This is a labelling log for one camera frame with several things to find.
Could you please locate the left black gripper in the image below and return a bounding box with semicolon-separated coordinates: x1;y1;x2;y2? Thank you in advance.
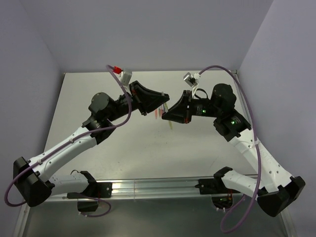
107;82;170;123

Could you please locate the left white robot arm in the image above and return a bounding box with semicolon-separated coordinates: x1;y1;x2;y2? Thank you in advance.
12;81;170;207

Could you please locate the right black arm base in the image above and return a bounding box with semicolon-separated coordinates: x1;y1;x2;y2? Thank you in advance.
196;172;244;210

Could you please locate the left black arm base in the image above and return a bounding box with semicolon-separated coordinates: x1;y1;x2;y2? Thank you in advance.
67;182;113;218

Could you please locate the yellow highlighter pen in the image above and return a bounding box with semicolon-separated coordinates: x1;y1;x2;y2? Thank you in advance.
164;103;173;130

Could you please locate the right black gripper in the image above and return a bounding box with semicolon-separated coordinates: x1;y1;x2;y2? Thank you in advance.
162;88;222;122

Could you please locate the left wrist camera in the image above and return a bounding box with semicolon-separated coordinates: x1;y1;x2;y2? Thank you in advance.
113;66;132;86

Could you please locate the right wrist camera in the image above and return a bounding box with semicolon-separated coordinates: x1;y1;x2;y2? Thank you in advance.
183;72;200;97

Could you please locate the aluminium mounting rail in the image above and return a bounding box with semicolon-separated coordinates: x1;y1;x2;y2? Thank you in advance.
23;172;283;205

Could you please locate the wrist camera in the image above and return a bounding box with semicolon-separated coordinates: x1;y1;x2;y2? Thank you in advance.
113;66;132;86
183;72;200;97

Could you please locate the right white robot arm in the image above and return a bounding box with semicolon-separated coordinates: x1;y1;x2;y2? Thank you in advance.
162;83;306;217

